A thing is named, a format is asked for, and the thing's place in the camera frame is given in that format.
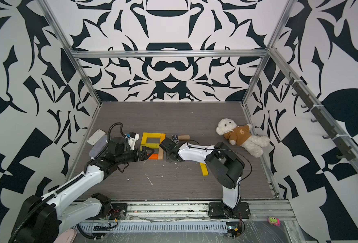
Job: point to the aluminium front rail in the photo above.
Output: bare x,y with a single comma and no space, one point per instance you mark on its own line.
180,210

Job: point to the yellow block long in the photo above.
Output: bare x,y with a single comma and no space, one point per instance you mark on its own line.
204,169

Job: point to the purple grey pouch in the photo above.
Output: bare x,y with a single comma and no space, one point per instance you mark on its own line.
98,147

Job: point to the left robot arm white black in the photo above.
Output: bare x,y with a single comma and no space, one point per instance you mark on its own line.
43,218

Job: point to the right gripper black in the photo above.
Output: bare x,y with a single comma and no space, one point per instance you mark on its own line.
167,157

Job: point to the green circuit board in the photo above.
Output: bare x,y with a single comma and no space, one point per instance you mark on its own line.
235,229

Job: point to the amber orange block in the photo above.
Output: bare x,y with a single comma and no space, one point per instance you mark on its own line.
162,137

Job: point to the natural wood block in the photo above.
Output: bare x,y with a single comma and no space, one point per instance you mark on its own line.
184,137
160,154

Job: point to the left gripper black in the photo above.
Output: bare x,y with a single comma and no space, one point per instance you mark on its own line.
144,157

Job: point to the pink green small gadget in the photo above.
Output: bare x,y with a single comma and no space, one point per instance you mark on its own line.
274,221

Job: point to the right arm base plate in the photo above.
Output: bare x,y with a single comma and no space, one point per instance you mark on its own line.
218,210

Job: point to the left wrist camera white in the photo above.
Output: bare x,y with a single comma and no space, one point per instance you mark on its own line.
132,138

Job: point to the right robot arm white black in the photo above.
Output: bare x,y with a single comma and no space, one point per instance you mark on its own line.
224,164

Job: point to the red orange block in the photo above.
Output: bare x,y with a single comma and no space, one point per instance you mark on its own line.
154,157

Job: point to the grey hook rail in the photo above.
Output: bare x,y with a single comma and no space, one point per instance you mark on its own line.
322,116

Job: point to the white teddy bear brown shirt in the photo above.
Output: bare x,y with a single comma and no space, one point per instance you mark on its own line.
241,136

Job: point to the pink tray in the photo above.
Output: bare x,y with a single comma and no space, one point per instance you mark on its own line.
66,237

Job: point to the white small device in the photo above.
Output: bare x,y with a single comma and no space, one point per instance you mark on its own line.
96,136

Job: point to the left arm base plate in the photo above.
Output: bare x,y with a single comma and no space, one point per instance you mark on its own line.
112,212

